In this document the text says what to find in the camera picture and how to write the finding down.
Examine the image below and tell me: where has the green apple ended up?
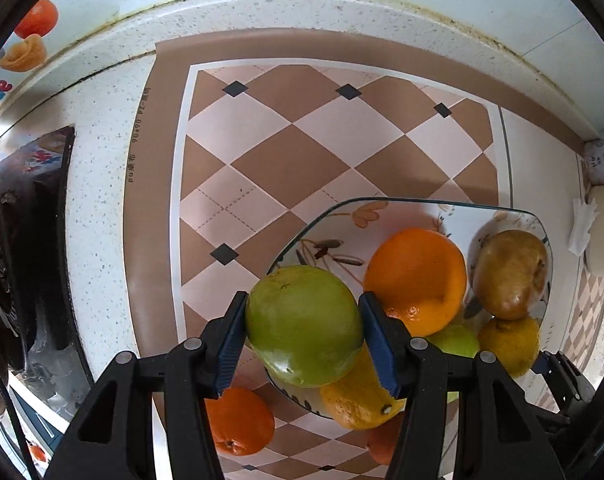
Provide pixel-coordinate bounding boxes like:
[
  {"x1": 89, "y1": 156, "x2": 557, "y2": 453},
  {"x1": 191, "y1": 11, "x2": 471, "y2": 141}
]
[
  {"x1": 426, "y1": 324, "x2": 481, "y2": 403},
  {"x1": 245, "y1": 266, "x2": 364, "y2": 388}
]

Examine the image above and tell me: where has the dark orange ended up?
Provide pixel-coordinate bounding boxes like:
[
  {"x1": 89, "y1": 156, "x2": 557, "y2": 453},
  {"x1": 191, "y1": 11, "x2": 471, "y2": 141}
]
[{"x1": 366, "y1": 412, "x2": 405, "y2": 466}]

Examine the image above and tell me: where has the yellow lemon with stem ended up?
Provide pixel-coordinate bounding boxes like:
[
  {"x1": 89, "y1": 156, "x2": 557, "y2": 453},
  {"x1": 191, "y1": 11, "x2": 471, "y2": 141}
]
[{"x1": 319, "y1": 344, "x2": 406, "y2": 430}]

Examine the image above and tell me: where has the bright orange mandarin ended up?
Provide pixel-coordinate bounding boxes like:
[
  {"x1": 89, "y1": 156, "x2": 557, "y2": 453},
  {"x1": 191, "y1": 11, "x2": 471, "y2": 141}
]
[{"x1": 205, "y1": 387, "x2": 275, "y2": 456}]

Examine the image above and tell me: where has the brown kiwi fruit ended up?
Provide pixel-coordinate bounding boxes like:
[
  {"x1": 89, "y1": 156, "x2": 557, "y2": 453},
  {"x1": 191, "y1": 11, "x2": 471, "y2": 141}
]
[{"x1": 471, "y1": 230, "x2": 549, "y2": 321}]

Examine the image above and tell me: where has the black gas stove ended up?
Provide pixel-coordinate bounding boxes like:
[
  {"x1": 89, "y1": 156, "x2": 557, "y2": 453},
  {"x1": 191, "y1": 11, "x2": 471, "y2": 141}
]
[{"x1": 0, "y1": 126, "x2": 92, "y2": 419}]

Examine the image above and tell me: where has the orange on plate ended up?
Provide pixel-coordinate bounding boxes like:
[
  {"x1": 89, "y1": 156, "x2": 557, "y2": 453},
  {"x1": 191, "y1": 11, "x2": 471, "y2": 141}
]
[{"x1": 363, "y1": 228, "x2": 467, "y2": 337}]

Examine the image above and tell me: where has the white folded tissue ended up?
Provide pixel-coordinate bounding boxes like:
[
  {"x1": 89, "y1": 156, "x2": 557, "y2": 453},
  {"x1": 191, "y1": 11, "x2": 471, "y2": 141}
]
[{"x1": 568, "y1": 198, "x2": 598, "y2": 257}]

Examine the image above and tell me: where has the floral rabbit plate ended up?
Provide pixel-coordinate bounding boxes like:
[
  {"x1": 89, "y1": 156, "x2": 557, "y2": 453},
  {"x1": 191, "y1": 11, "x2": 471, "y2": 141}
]
[{"x1": 264, "y1": 196, "x2": 555, "y2": 421}]

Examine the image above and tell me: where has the brown checkered mat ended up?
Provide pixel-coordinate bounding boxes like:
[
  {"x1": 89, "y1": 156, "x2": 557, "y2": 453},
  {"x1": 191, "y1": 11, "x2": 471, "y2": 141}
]
[{"x1": 120, "y1": 27, "x2": 586, "y2": 480}]

